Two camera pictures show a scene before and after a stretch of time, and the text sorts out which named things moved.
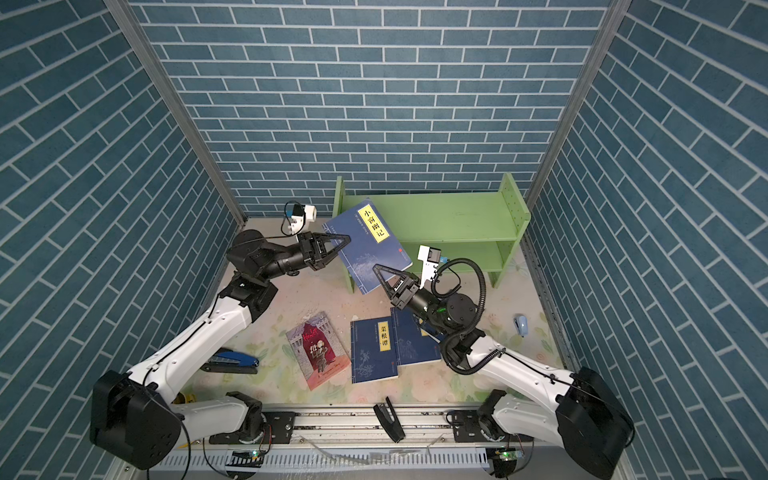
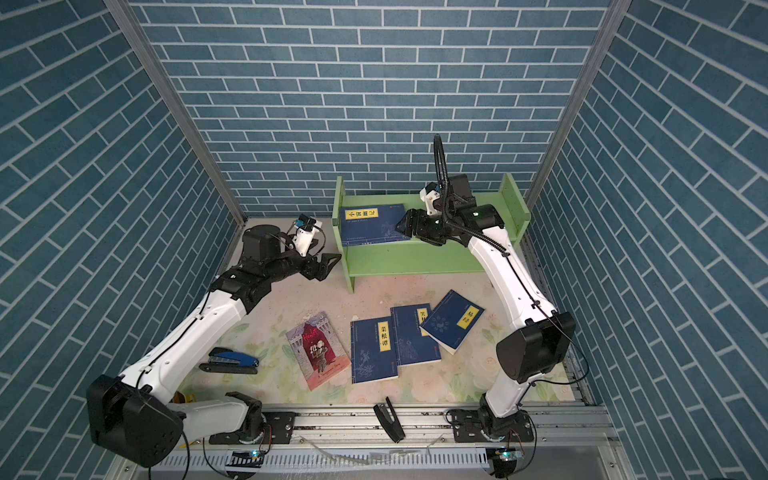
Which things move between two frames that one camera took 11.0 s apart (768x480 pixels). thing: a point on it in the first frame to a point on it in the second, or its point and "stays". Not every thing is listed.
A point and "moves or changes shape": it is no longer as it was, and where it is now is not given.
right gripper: [406, 291] to [419, 228]
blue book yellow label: [413, 346] stays
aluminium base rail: [348, 443] stays
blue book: [371, 243] moves or changes shape
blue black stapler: [231, 361] stays
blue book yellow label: [373, 355] stays
